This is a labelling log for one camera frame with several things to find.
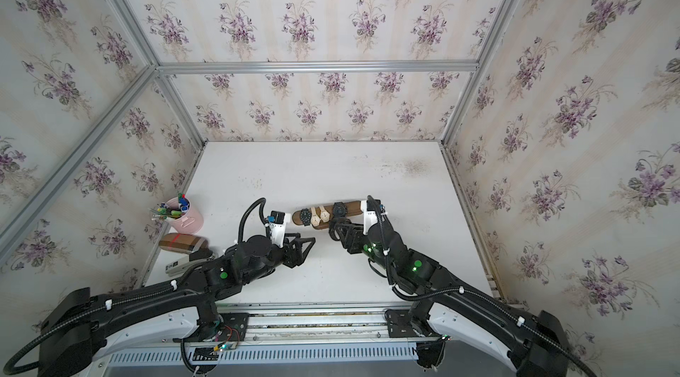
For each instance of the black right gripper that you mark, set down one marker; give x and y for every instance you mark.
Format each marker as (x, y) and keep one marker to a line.
(354, 237)

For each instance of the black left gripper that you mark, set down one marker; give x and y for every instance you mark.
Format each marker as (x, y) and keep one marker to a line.
(299, 257)

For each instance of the black square digital watch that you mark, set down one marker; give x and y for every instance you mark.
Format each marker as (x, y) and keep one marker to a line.
(339, 210)

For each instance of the beige band smartwatch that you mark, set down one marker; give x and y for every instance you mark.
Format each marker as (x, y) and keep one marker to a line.
(324, 214)

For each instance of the brown wooden watch stand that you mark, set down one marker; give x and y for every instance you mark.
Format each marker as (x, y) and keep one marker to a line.
(354, 209)

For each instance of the dark grey strap watch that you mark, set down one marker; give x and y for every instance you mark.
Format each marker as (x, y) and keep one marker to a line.
(305, 217)

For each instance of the black round bracelet watch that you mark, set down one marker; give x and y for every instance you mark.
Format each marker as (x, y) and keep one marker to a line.
(336, 227)

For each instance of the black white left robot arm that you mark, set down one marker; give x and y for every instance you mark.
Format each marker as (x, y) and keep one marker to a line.
(82, 325)

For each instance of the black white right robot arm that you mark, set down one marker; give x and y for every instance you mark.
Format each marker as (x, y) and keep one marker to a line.
(444, 305)

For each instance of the brown plaid case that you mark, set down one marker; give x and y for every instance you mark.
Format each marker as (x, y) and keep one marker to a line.
(182, 243)

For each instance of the white grey stapler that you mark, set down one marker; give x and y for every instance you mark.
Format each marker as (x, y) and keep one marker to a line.
(180, 266)

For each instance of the pink pen cup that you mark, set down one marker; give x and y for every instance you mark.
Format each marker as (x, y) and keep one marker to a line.
(181, 215)

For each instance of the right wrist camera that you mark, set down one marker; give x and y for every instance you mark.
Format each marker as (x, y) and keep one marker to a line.
(369, 216)

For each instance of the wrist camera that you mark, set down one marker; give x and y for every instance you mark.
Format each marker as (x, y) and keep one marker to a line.
(369, 216)
(277, 222)

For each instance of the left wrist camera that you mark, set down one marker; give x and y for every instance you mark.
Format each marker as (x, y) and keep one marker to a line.
(277, 222)

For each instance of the aluminium mounting rail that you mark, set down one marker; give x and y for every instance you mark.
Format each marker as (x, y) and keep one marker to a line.
(267, 324)

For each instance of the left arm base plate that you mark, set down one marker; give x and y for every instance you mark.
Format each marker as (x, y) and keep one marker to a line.
(229, 327)

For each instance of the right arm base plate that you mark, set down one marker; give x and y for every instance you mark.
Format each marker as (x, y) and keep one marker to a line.
(406, 323)

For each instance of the slotted white cable duct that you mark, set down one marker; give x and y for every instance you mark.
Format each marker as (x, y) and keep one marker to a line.
(267, 354)

